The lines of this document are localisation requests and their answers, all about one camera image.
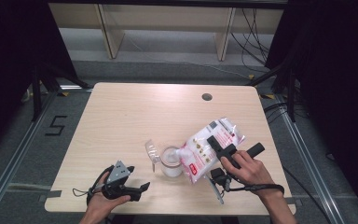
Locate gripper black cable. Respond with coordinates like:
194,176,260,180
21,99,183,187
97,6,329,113
72,164,115,205
227,183,286,195

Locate black floor cable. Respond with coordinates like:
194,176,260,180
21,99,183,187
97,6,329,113
282,166,334,224

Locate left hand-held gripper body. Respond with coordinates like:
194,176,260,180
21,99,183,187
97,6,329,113
102,160,142,202

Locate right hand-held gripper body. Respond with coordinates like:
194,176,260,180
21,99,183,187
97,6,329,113
205,142,266,205

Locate black metal stand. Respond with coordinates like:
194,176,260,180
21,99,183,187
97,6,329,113
30,62,91,122
246,62,296,123

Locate beige shelf unit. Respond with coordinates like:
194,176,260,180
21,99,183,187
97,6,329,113
48,3,285,62

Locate red and white pouch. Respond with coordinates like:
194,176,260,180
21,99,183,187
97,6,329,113
176,117,247,185

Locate metal floor rail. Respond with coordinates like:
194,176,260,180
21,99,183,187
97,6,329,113
0,91,58,224
274,92,350,224

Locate bundle of black floor cables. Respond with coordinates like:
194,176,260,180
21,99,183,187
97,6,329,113
262,102,310,124

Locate clear glass jar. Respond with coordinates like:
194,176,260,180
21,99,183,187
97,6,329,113
160,146,185,179

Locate person's right hand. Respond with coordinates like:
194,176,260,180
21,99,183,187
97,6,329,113
220,151,276,197

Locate white floor cable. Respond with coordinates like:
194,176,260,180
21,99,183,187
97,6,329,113
127,34,254,79

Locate hanging black cables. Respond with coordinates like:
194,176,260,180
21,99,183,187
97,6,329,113
229,7,271,75

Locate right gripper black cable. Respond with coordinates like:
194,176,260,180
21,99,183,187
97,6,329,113
227,183,286,195

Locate black curtain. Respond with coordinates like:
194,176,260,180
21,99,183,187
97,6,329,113
0,0,79,161
265,0,358,217

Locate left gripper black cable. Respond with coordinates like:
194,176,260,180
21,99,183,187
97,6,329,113
72,164,115,205

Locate person's left hand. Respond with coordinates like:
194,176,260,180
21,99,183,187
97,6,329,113
85,172,131,217

